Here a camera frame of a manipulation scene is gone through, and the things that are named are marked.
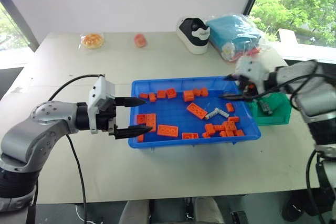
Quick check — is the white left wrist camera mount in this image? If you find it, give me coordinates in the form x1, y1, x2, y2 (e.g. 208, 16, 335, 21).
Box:
87, 77, 117, 134

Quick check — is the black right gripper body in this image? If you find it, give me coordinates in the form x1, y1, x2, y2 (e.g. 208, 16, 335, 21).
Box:
237, 76, 260, 102

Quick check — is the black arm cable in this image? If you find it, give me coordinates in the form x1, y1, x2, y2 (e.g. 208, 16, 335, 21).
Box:
48, 73, 106, 224
243, 73, 336, 224

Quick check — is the long orange toy brick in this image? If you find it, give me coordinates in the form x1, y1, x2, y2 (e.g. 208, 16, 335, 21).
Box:
186, 102, 207, 119
145, 113, 157, 133
182, 132, 200, 141
156, 124, 180, 137

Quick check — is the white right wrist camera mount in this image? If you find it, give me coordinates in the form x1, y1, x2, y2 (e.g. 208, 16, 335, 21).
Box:
234, 56, 270, 96

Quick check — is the black rounded shape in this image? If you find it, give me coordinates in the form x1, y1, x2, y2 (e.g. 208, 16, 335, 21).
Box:
282, 195, 332, 220

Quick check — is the plastic bag with teal cloth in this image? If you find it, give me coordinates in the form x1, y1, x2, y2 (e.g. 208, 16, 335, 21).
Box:
206, 13, 275, 63

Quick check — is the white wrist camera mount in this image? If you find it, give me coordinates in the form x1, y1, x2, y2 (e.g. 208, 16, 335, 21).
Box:
234, 56, 270, 96
87, 77, 117, 134

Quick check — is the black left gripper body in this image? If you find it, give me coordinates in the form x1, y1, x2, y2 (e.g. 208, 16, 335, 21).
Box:
95, 97, 118, 140

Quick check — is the green plastic bin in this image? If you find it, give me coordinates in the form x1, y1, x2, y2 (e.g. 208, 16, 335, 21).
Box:
248, 92, 292, 126

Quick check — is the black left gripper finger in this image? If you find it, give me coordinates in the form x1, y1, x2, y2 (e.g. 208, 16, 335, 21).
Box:
114, 126, 154, 141
115, 97, 147, 108

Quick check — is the bread in plastic wrap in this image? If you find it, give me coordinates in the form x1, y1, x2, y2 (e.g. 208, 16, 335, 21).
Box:
80, 33, 105, 50

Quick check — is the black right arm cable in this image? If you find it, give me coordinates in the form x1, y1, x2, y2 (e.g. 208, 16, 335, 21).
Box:
243, 73, 336, 224

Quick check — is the grey rounded shape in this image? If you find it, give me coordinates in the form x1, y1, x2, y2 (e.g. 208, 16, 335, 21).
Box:
118, 199, 151, 224
194, 197, 225, 224

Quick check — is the pink peach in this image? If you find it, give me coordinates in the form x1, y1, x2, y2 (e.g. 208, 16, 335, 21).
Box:
134, 33, 148, 48

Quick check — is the white and black sneaker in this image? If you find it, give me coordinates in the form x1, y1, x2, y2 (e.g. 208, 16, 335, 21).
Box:
176, 17, 212, 55

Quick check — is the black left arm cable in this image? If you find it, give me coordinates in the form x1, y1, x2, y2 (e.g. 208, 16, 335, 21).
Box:
48, 73, 106, 224

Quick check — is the white chair back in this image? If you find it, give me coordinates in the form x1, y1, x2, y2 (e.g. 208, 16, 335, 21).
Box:
277, 28, 299, 45

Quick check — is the blue plastic bin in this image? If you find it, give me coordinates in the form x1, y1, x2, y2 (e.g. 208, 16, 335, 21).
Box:
128, 76, 262, 152

